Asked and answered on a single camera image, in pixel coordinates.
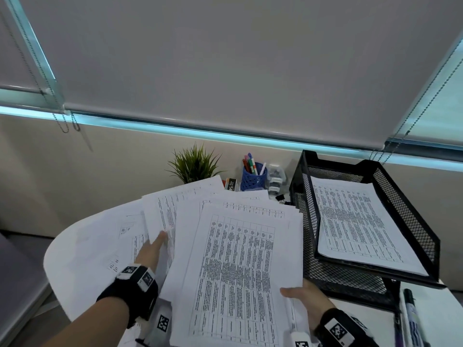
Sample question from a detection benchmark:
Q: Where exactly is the metal bead chain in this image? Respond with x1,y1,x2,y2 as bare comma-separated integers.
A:
368,59,463,165
0,10,82,133

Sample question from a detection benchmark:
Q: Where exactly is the dark blue pen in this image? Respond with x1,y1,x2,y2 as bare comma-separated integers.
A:
395,310,405,347

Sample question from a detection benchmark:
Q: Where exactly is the black mesh paper tray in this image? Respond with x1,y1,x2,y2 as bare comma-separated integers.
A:
288,149,446,313

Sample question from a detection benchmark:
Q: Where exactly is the blue pen holder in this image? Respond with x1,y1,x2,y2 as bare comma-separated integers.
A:
241,166,268,192

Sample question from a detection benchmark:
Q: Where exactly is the black left wristband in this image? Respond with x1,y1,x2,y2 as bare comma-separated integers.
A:
95,263,159,329

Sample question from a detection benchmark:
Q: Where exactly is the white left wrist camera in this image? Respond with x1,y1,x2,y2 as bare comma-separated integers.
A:
136,298,174,347

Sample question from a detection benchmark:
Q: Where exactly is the black marker pen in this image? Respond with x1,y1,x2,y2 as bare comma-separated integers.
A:
403,288,431,347

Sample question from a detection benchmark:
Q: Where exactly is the white tape dispenser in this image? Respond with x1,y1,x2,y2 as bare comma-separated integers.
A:
267,164,287,194

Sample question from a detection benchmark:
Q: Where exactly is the white table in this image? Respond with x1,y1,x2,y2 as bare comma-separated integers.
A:
43,191,463,347

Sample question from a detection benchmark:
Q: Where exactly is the person's right hand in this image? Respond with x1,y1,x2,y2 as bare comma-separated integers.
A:
280,279,335,331

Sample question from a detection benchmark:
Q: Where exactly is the person's left hand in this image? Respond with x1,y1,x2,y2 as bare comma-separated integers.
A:
134,230,169,273

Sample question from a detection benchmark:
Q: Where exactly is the glass window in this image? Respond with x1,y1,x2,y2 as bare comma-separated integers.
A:
0,0,463,174

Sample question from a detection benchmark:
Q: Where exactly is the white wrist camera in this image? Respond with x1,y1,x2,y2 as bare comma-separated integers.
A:
136,298,174,347
291,331,313,347

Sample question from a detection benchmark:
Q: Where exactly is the grey low cabinet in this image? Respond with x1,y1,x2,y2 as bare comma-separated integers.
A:
0,231,51,347

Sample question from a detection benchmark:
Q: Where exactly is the person's left forearm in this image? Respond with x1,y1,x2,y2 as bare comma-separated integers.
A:
41,296,131,347

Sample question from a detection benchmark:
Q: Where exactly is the printed paper bundle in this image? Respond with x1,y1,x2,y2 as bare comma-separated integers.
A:
169,189,304,347
310,175,429,277

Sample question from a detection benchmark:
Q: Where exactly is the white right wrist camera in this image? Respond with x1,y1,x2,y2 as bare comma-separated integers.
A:
291,331,313,347

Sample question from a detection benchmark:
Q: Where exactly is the potted green plant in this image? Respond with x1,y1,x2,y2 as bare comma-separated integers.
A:
167,143,225,185

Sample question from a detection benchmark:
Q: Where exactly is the wide grey roller blind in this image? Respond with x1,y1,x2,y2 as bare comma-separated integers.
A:
16,0,463,150

